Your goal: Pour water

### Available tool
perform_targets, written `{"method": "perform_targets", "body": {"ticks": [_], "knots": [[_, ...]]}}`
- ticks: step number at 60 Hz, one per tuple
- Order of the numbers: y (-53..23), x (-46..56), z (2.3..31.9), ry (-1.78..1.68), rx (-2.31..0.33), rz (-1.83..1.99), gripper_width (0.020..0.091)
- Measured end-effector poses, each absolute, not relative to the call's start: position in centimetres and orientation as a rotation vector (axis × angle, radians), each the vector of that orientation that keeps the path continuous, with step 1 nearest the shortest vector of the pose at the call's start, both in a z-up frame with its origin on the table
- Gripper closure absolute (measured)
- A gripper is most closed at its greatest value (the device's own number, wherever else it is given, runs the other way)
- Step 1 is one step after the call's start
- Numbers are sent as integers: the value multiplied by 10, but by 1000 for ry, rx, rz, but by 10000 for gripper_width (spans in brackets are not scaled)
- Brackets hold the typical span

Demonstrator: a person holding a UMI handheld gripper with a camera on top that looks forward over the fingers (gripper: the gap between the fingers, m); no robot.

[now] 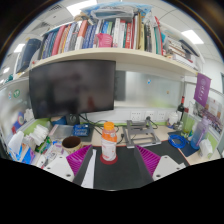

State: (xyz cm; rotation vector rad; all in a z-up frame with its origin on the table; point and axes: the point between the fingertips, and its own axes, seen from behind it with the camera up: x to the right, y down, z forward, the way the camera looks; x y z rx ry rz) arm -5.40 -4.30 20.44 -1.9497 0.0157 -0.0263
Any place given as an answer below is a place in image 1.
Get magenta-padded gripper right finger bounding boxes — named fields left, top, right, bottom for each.
left=133, top=144, right=187, bottom=186

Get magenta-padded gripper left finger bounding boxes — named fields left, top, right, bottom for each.
left=44, top=144, right=95, bottom=188

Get orange-capped drink bottle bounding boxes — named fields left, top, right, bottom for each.
left=100, top=121, right=118, bottom=162

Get purple water bottle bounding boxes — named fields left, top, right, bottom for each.
left=190, top=116, right=211, bottom=150

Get patterned paper cup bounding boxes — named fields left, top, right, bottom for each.
left=61, top=135, right=83, bottom=155

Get white paper sheets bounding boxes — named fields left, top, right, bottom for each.
left=80, top=148, right=98, bottom=190

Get blue printed box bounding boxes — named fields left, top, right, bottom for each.
left=20, top=146, right=37, bottom=165

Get white tissue stack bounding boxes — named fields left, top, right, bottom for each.
left=28, top=124, right=50, bottom=147

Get grey metal laptop stand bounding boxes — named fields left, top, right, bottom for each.
left=122, top=119, right=162, bottom=149

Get small blue box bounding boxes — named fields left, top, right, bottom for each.
left=72, top=123, right=92, bottom=138

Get black desk mat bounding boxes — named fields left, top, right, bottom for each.
left=90, top=141, right=189, bottom=191

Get green glass with straws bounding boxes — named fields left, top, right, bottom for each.
left=181, top=113, right=196, bottom=134

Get white jar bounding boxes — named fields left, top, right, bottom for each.
left=167, top=111, right=179, bottom=127

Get white plastic bottle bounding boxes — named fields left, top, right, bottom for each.
left=8, top=130, right=25, bottom=156

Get dark wine bottle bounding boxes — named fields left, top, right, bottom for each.
left=176, top=95, right=186, bottom=123

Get group photo poster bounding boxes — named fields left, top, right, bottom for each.
left=194, top=96, right=224, bottom=136

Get black computer monitor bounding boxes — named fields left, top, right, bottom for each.
left=28, top=59, right=117, bottom=127

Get purple hanging banner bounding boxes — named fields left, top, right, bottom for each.
left=193, top=72, right=212, bottom=108

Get shelf with books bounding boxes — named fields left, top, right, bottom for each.
left=16, top=1, right=206, bottom=79

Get white wall power outlet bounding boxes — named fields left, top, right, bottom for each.
left=144, top=110, right=156, bottom=122
left=157, top=110, right=167, bottom=121
left=129, top=110, right=143, bottom=122

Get black cables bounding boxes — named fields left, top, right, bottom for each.
left=79, top=114, right=104, bottom=135

